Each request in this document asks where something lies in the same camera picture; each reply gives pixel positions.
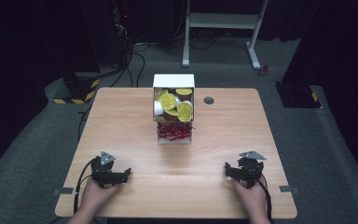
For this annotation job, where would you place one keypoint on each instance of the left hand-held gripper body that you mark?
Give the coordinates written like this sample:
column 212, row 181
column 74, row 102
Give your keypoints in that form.
column 103, row 169

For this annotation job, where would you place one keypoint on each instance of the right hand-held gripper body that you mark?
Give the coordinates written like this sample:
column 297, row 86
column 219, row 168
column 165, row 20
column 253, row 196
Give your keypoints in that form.
column 251, row 169

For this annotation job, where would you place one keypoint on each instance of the person's right hand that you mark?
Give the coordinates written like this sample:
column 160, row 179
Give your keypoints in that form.
column 252, row 197

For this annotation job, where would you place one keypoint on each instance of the person's left hand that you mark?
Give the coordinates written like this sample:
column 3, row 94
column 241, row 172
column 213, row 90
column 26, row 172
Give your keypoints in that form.
column 95, row 196

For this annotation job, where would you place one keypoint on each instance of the grey tape strip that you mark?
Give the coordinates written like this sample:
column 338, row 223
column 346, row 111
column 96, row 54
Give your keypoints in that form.
column 288, row 188
column 63, row 191

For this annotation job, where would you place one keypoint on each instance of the round grey table grommet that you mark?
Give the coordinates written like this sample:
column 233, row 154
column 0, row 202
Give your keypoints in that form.
column 209, row 100

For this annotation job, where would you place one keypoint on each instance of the pile of yellow-lidded capsules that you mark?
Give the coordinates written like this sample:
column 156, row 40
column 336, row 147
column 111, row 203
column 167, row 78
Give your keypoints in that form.
column 168, row 101

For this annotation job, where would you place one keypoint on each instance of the black stand base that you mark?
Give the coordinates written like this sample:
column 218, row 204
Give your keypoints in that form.
column 296, row 95

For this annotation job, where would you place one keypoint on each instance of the white two-tier dispenser box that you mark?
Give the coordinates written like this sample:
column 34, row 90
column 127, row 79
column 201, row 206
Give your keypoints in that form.
column 174, row 81

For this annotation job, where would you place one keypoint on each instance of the dark equipment rack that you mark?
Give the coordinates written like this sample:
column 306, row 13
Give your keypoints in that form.
column 122, row 28

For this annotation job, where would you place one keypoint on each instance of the white metal stand frame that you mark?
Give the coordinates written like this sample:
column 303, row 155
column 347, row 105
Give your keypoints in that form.
column 223, row 21

